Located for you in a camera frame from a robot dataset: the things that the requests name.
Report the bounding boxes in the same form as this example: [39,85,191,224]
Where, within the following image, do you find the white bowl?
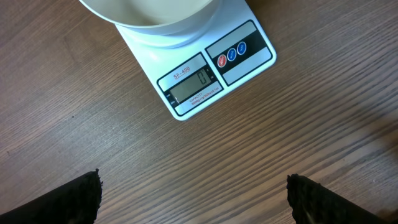
[80,0,220,35]

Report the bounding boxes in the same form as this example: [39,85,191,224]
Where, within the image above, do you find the white digital kitchen scale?
[117,0,277,121]

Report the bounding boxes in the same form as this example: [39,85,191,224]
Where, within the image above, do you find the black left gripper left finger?
[1,169,103,224]

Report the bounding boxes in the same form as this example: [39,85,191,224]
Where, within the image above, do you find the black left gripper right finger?
[287,174,385,224]

